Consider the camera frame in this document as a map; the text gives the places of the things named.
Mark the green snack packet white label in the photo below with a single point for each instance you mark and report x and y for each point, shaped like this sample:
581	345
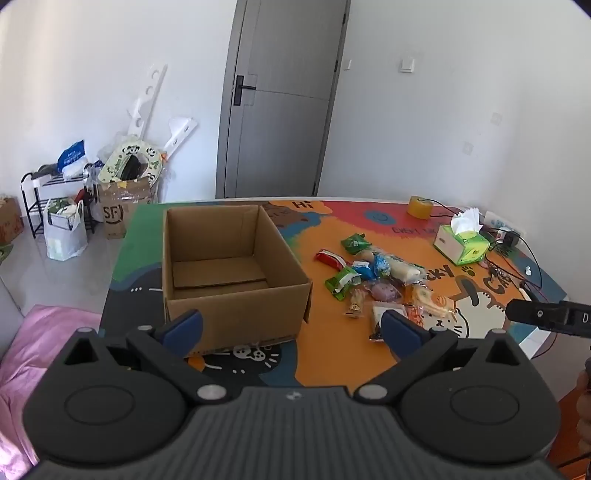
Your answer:
341	281

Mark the red snack packet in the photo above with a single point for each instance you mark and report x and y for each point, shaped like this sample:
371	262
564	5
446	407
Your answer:
330	258

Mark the yellow tape roll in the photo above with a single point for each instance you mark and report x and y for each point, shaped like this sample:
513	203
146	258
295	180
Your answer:
419	206

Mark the brown shipping cardboard box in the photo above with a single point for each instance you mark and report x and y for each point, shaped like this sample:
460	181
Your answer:
124	203

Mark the clear bread packet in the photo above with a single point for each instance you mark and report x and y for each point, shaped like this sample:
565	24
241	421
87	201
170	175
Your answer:
354	302

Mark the grey door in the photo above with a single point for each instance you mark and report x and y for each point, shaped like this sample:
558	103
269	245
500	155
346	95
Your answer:
277	138

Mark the white wall socket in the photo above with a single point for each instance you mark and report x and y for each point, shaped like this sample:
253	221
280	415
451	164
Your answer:
469	148

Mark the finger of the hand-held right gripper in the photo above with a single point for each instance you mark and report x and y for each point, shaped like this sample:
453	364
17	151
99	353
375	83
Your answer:
535	314

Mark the pink blanket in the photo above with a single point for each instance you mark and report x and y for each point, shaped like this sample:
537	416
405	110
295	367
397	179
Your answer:
41	332

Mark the long white perforated board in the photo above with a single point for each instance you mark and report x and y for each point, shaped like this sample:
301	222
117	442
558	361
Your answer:
147	97

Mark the small printed cardboard box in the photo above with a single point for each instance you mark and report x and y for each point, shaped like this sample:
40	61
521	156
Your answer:
9	221

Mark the purple snack packet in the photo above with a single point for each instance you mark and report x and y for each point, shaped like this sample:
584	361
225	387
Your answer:
385	290

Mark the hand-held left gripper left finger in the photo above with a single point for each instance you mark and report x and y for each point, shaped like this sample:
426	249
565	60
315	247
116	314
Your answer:
184	326

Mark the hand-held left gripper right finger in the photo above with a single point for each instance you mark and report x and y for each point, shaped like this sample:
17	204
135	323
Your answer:
400	333

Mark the orange white snack packet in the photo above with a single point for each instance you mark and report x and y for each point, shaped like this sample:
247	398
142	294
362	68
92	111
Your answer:
431	302

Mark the blue green snack packet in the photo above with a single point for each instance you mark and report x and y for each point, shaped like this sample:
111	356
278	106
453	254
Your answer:
382	266

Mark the white power strip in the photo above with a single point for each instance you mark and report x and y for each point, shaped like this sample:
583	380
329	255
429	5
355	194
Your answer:
496	220

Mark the short white perforated board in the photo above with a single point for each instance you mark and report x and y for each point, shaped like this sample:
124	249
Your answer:
180	134

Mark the white light switch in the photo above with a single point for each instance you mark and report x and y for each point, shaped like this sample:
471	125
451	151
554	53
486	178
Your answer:
407	65

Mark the panda print potty seat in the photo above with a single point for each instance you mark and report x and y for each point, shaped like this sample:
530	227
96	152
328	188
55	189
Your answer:
152	159

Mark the black shoe rack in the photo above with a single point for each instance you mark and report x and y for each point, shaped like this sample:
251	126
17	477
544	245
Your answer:
34	198

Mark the green floor rug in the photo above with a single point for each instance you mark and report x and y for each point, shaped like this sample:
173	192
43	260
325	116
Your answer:
4	253

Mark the beige round snack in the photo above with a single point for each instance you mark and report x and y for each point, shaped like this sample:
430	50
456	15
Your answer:
367	254

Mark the green tissue box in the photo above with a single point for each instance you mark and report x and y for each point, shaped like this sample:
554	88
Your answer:
461	247

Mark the blue plastic bag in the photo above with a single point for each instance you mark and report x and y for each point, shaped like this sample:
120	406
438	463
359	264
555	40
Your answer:
71	154

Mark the black power adapter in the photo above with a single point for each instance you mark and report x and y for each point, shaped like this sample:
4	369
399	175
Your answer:
510	239

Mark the white plastic shopping bag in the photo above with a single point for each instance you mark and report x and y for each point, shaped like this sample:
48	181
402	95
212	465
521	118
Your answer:
64	242

